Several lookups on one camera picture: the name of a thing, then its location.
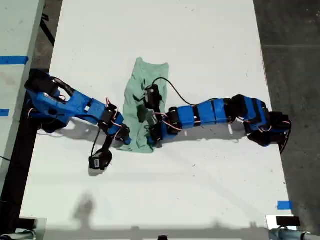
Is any pale green T-shirt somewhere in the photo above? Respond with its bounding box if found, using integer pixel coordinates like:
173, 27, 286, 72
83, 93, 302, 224
116, 56, 171, 155

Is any small black box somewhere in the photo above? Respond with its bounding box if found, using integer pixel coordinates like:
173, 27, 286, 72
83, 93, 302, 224
18, 217, 38, 230
276, 216, 301, 227

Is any long blue tape strip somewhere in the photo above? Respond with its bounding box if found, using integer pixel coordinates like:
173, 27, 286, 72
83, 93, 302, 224
0, 56, 30, 65

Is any square blue tape piece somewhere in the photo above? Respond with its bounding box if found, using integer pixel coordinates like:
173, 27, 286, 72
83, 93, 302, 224
277, 200, 293, 210

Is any pale side table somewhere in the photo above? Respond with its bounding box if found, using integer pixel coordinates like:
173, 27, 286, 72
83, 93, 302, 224
0, 0, 46, 191

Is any grey tube bundle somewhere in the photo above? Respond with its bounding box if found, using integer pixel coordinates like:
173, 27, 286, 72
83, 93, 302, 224
268, 226, 320, 240

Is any black camera cable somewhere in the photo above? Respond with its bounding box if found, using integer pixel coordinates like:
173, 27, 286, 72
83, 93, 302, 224
151, 77, 216, 106
90, 126, 101, 159

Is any black camera box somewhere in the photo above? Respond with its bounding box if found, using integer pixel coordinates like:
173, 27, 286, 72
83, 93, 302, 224
143, 84, 162, 109
88, 149, 113, 171

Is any black metal bracket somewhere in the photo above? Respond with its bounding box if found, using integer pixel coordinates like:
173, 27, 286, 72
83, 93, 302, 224
39, 13, 56, 47

